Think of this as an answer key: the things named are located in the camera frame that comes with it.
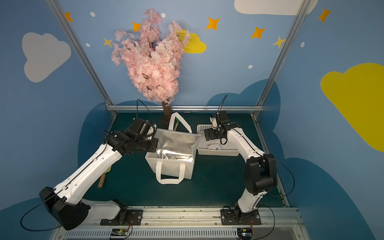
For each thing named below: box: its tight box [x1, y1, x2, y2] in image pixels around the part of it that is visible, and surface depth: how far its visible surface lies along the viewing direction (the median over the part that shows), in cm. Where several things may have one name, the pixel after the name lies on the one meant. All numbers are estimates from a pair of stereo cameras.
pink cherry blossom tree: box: [111, 8, 191, 126], surface depth 72 cm
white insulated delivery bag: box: [145, 112, 202, 185], surface depth 76 cm
